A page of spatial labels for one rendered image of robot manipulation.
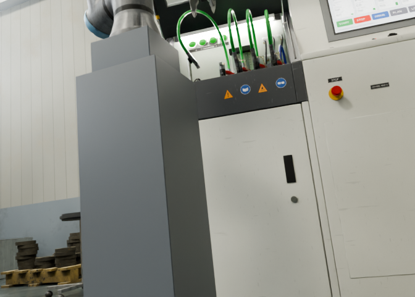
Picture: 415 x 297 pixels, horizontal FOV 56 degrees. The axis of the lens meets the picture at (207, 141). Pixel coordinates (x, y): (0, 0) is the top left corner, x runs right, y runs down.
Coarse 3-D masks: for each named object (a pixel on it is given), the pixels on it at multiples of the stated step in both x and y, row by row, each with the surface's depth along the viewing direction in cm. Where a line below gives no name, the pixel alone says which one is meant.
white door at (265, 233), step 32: (224, 128) 150; (256, 128) 146; (288, 128) 143; (224, 160) 147; (256, 160) 144; (288, 160) 141; (224, 192) 145; (256, 192) 142; (288, 192) 139; (224, 224) 143; (256, 224) 140; (288, 224) 138; (320, 224) 135; (224, 256) 141; (256, 256) 138; (288, 256) 136; (320, 256) 133; (224, 288) 139; (256, 288) 136; (288, 288) 134; (320, 288) 131
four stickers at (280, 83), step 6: (276, 78) 148; (282, 78) 147; (246, 84) 150; (258, 84) 149; (264, 84) 149; (276, 84) 147; (282, 84) 147; (222, 90) 152; (228, 90) 152; (240, 90) 151; (246, 90) 150; (258, 90) 149; (264, 90) 148; (228, 96) 151
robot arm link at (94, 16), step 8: (88, 0) 121; (96, 0) 118; (88, 8) 122; (96, 8) 118; (88, 16) 121; (96, 16) 119; (104, 16) 117; (88, 24) 122; (96, 24) 120; (104, 24) 119; (112, 24) 118; (96, 32) 123; (104, 32) 122
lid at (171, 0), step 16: (160, 0) 208; (176, 0) 210; (224, 0) 207; (240, 0) 206; (256, 0) 206; (272, 0) 206; (160, 16) 215; (176, 16) 215; (192, 16) 215; (224, 16) 214; (240, 16) 214; (256, 16) 213; (176, 32) 223
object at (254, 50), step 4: (248, 12) 172; (248, 16) 169; (248, 20) 167; (252, 20) 189; (248, 24) 166; (252, 24) 190; (248, 28) 166; (252, 28) 191; (248, 32) 165; (252, 32) 192; (248, 36) 166; (252, 40) 166; (252, 44) 167; (256, 44) 192; (252, 48) 168; (256, 48) 191; (252, 52) 169; (256, 52) 191; (252, 56) 171; (256, 60) 172; (256, 64) 173
